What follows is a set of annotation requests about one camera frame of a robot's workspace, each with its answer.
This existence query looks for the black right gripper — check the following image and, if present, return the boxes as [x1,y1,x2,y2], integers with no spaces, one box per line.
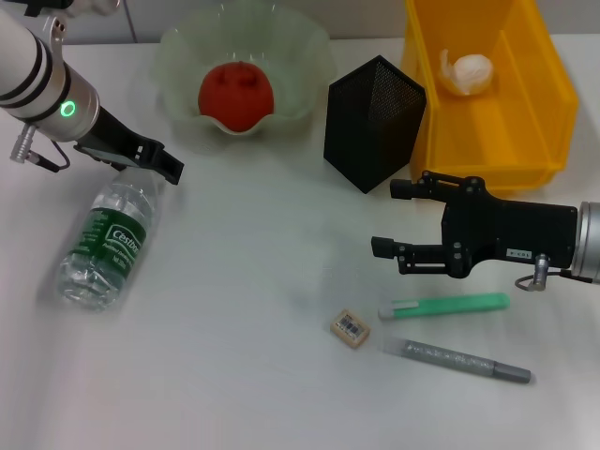
[370,170,580,281]

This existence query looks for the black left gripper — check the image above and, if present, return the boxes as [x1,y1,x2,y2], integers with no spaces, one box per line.
[73,106,186,188]

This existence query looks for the clear green-label water bottle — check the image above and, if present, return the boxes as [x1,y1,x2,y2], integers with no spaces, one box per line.
[56,165,166,311]

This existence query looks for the white paper ball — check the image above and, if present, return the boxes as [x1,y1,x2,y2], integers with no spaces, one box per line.
[438,48,496,98]

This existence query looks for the green white pen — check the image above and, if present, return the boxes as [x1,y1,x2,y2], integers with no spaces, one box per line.
[378,292,511,322]

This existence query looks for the translucent green fruit bowl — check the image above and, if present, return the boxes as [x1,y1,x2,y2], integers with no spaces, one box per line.
[151,0,337,152]

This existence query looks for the black mesh pen holder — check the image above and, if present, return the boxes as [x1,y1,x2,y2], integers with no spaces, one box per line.
[322,54,428,195]

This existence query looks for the beige eraser with barcode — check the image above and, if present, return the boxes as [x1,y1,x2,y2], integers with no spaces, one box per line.
[329,307,372,351]

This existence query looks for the grey marker pen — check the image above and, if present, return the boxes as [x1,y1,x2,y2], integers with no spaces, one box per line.
[382,334,533,385]

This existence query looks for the yellow plastic bin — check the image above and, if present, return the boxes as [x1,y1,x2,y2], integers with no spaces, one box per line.
[399,0,580,199]

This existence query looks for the right wrist cable connector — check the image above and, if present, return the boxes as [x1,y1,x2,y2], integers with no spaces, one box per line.
[515,252,597,293]

